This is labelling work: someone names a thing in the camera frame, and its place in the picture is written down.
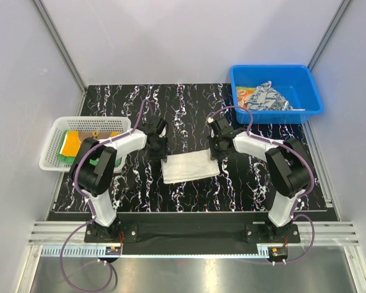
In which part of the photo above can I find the blue plastic bin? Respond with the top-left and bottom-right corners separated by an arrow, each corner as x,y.
230,65 -> 324,125

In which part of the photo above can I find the small circuit board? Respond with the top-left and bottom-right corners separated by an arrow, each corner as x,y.
269,247 -> 289,258
105,246 -> 122,256

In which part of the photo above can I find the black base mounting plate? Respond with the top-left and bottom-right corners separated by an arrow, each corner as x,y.
84,212 -> 301,257

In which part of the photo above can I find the brown yellow towel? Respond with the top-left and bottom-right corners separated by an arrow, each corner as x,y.
59,130 -> 123,158

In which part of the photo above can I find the aluminium rail front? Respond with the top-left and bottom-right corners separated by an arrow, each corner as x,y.
29,221 -> 359,246

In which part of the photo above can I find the black marble pattern mat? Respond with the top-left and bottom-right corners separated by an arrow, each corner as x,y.
47,83 -> 338,220

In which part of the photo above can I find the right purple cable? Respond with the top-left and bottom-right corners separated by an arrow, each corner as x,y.
207,105 -> 317,265

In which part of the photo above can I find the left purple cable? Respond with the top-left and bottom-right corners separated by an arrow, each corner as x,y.
59,99 -> 155,290

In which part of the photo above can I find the white perforated plastic basket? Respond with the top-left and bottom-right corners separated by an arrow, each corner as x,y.
39,116 -> 131,172

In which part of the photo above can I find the grey blue patterned towel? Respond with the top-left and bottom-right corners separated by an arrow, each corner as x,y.
243,81 -> 293,111

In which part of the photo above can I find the orange patterned cloth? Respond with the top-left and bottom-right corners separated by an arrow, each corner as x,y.
236,87 -> 256,108

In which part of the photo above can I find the light grey towel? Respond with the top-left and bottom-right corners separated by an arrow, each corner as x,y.
162,149 -> 220,184

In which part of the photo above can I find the left aluminium frame post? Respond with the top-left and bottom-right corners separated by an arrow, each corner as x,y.
30,0 -> 88,89

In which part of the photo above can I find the right aluminium frame post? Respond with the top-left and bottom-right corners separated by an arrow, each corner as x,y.
307,0 -> 353,72

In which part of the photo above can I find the aluminium frame post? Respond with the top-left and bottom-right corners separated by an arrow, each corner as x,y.
307,0 -> 353,72
30,0 -> 88,89

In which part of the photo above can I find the green microfiber towel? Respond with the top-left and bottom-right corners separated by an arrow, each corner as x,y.
57,129 -> 123,167

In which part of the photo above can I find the left small circuit board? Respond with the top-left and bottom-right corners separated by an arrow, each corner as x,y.
105,246 -> 122,256

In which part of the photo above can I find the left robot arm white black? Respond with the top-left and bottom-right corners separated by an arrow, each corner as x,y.
70,115 -> 168,242

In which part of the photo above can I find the right small circuit board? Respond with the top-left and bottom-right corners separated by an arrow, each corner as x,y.
269,247 -> 289,258

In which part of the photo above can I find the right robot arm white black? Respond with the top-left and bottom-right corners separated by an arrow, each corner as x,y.
207,118 -> 314,242

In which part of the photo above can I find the purple cable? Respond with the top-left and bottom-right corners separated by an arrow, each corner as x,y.
59,99 -> 155,290
207,105 -> 317,265

